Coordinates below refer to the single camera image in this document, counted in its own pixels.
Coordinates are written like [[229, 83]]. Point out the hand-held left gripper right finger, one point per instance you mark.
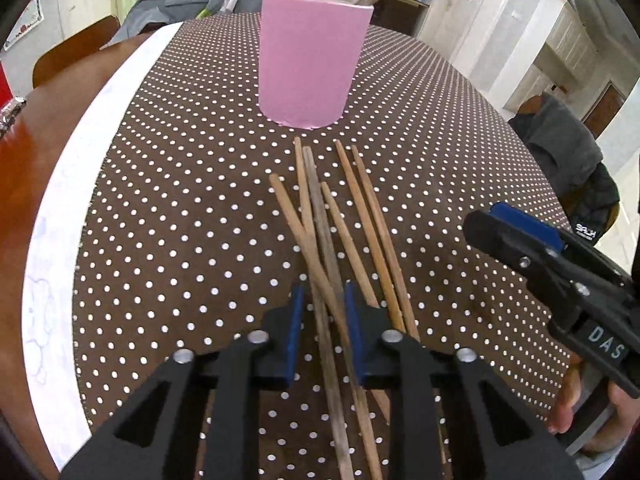
[[356, 330]]

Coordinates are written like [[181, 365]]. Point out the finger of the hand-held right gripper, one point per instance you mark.
[[500, 240], [530, 227]]

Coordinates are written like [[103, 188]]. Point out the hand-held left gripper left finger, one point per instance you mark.
[[296, 330]]

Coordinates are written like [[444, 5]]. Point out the pile of wooden chopsticks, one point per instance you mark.
[[371, 240]]

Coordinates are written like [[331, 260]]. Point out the pink cup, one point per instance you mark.
[[310, 60]]

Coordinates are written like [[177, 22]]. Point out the person's right hand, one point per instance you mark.
[[565, 410]]

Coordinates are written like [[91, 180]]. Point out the grey garment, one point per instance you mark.
[[555, 145]]

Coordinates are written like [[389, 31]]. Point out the brown door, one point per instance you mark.
[[605, 105]]

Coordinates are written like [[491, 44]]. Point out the brown polka dot tablecloth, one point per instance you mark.
[[175, 210]]

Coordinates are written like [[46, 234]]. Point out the white door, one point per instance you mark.
[[450, 10]]

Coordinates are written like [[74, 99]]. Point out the dark wooden desk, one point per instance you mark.
[[400, 15]]

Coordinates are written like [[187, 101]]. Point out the grey jacket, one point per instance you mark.
[[165, 10]]

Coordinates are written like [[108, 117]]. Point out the brown wooden chair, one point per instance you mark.
[[75, 55]]

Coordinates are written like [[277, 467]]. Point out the clear plastic packet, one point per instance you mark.
[[12, 112]]

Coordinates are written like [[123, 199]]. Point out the red tote bag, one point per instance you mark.
[[4, 87]]

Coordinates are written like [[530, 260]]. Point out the white wall cabinets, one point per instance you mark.
[[565, 40]]

